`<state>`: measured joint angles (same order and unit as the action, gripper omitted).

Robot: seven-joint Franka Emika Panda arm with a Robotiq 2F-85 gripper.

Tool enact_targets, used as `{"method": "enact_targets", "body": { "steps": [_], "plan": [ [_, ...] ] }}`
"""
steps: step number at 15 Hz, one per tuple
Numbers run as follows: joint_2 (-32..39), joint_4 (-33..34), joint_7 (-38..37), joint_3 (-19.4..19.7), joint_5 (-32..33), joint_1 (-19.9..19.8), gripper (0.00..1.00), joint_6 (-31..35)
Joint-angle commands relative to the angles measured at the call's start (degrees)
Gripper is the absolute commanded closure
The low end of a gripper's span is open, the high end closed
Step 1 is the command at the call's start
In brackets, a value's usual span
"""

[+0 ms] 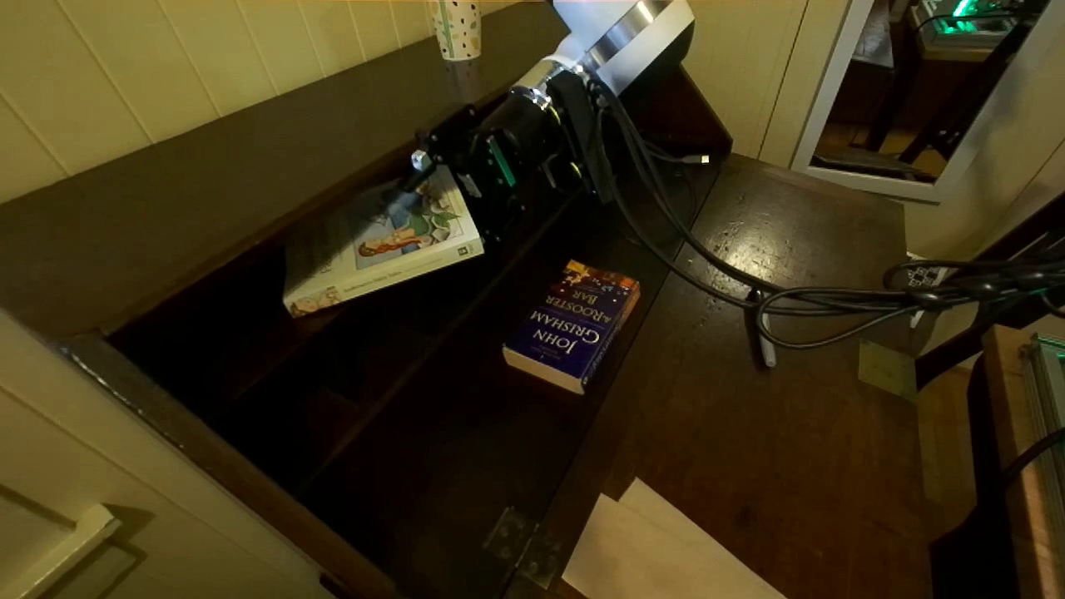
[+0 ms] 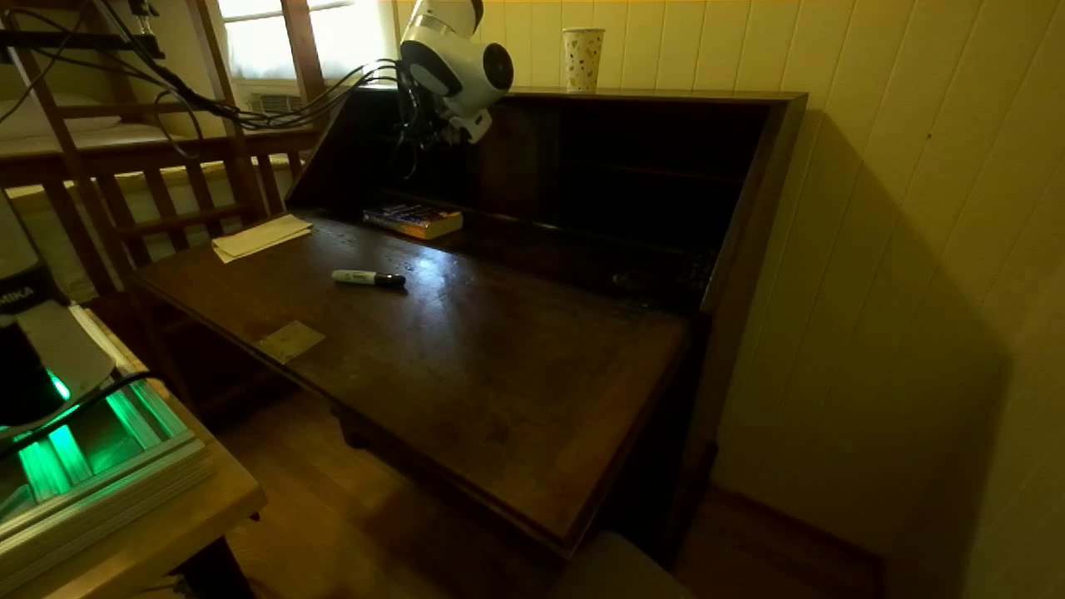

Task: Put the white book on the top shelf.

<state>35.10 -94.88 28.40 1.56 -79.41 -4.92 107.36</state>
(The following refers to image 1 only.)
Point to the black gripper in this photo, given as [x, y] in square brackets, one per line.
[511, 154]

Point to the black marker with white label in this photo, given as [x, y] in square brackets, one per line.
[764, 340]

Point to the dark blue Grisham paperback book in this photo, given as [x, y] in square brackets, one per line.
[569, 327]

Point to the white floor vent grille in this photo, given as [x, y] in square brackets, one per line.
[922, 273]

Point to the white illustrated fairy tales book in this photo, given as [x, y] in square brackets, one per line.
[376, 254]

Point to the white framed window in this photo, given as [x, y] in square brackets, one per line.
[999, 100]

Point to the beige paper sheets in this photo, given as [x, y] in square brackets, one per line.
[653, 550]

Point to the brass desk hinge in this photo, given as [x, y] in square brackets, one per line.
[525, 550]

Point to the dark wooden secretary desk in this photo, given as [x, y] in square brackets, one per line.
[166, 210]

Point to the wooden chair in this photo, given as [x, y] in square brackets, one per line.
[999, 312]

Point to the white dotted paper cup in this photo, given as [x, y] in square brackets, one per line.
[458, 28]

